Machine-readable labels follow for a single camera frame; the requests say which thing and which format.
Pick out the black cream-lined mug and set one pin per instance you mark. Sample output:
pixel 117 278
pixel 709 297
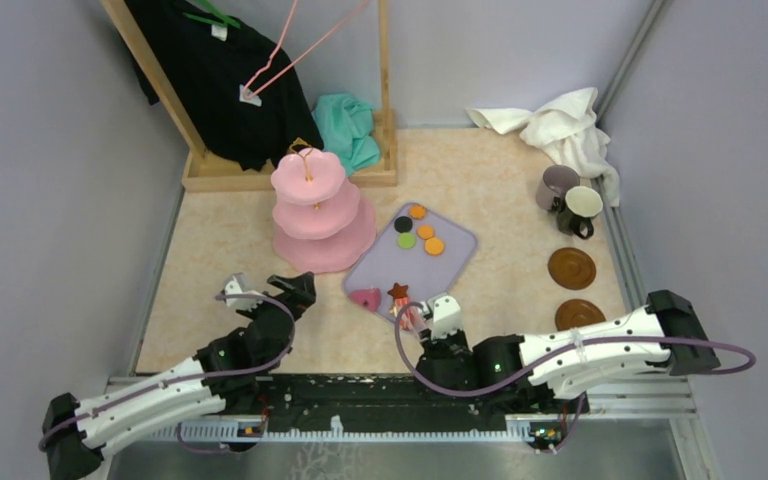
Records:
pixel 578 208

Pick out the brown saucer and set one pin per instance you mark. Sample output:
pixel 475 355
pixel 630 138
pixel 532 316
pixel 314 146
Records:
pixel 572 268
pixel 577 313

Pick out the brown saucer upper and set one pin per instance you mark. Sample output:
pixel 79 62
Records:
pixel 572 268

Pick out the wooden clothes rack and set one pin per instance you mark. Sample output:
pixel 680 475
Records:
pixel 208 172

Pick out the pink-tipped metal tongs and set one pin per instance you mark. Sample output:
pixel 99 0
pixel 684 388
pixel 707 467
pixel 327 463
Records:
pixel 426 313

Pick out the black macaron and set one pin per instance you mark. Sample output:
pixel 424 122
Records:
pixel 403 224

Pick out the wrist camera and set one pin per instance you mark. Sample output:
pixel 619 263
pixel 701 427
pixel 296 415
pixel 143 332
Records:
pixel 236 284
pixel 446 316

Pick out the green clothes hanger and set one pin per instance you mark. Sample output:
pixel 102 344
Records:
pixel 216 17

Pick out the white towel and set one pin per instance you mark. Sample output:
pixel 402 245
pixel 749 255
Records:
pixel 565 130

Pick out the purple mug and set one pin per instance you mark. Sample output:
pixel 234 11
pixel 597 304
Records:
pixel 556 180

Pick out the brown star cookie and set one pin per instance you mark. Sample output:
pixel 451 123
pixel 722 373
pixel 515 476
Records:
pixel 398 291

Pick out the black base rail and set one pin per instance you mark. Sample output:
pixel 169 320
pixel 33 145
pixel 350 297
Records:
pixel 393 408

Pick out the brown saucer lower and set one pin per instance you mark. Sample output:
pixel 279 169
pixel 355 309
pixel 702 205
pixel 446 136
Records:
pixel 577 313

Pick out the pink clothes hanger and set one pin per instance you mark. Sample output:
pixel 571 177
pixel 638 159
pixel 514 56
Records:
pixel 248 90

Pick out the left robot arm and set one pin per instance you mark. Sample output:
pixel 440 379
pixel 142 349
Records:
pixel 78 435

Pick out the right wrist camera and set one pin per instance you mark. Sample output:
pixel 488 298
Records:
pixel 446 316

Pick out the green macaron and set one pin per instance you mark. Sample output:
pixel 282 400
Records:
pixel 406 240

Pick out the lavender serving tray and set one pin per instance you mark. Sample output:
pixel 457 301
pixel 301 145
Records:
pixel 384 263

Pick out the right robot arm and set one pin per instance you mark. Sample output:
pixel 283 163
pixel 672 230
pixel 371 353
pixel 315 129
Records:
pixel 662 336

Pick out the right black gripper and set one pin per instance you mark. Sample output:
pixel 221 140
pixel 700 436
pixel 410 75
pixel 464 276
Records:
pixel 432 346

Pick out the orange macaron middle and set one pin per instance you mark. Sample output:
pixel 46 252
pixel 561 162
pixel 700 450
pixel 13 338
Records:
pixel 425 232

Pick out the red striped cake slice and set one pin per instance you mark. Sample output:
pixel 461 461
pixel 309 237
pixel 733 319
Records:
pixel 407 314

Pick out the pink three-tier cake stand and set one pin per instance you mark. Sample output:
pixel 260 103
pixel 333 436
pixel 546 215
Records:
pixel 322 221

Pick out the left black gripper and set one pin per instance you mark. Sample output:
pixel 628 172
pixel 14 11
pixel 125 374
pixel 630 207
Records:
pixel 300 289

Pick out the orange macaron top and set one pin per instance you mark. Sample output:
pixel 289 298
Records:
pixel 417 212

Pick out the black t-shirt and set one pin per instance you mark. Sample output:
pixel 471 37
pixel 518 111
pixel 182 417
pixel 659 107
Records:
pixel 207 64

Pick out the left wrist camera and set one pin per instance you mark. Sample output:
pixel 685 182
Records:
pixel 236 284

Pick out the teal cloth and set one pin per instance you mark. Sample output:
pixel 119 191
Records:
pixel 346 126

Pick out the pink cake slice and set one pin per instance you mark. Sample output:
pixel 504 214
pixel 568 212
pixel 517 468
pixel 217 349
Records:
pixel 369 298

